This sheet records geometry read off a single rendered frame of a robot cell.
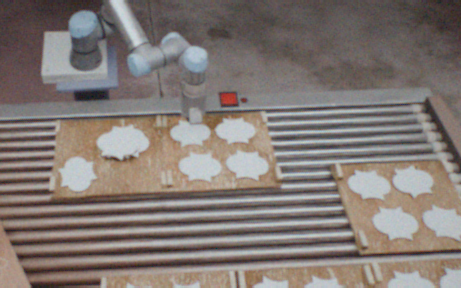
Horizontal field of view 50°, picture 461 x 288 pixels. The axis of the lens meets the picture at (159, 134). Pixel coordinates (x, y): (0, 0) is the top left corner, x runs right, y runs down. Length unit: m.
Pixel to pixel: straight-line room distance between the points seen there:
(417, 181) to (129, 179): 1.02
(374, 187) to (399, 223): 0.15
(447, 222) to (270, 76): 1.95
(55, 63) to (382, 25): 2.80
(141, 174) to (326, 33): 2.57
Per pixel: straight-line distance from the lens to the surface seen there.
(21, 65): 3.68
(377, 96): 2.22
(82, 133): 1.89
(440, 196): 1.95
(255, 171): 1.78
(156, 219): 1.67
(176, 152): 1.81
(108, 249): 1.63
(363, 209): 1.80
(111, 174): 1.76
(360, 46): 3.98
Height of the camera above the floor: 2.37
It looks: 50 degrees down
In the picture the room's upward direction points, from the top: straight up
